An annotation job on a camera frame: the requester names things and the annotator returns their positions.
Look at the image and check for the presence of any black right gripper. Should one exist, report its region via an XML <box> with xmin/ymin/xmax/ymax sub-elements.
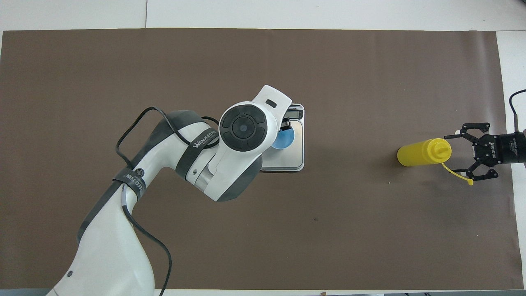
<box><xmin>445</xmin><ymin>122</ymin><xmax>526</xmax><ymax>183</ymax></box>

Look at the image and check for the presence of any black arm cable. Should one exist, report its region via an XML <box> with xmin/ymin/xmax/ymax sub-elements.
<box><xmin>509</xmin><ymin>89</ymin><xmax>526</xmax><ymax>133</ymax></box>
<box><xmin>115</xmin><ymin>106</ymin><xmax>219</xmax><ymax>296</ymax></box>

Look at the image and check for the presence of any light blue plastic cup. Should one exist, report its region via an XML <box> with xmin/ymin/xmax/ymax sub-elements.
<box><xmin>271</xmin><ymin>125</ymin><xmax>295</xmax><ymax>151</ymax></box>

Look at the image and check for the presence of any silver digital kitchen scale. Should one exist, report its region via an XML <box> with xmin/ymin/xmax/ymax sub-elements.
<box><xmin>261</xmin><ymin>103</ymin><xmax>305</xmax><ymax>172</ymax></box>

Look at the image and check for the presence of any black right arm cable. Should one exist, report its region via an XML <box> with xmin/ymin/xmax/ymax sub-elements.
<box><xmin>509</xmin><ymin>89</ymin><xmax>526</xmax><ymax>133</ymax></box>

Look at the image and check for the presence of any black velcro cable strap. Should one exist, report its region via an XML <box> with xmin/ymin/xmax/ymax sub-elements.
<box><xmin>175</xmin><ymin>128</ymin><xmax>219</xmax><ymax>178</ymax></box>
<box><xmin>112</xmin><ymin>167</ymin><xmax>147</xmax><ymax>200</ymax></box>

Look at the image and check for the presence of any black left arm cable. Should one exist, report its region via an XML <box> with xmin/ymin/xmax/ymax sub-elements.
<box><xmin>115</xmin><ymin>106</ymin><xmax>219</xmax><ymax>296</ymax></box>

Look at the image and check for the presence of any yellow squeeze bottle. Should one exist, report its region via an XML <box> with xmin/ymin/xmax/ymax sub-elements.
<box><xmin>397</xmin><ymin>138</ymin><xmax>474</xmax><ymax>186</ymax></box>

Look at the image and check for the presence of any brown table mat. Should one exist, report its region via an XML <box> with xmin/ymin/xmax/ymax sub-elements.
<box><xmin>0</xmin><ymin>28</ymin><xmax>524</xmax><ymax>291</ymax></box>

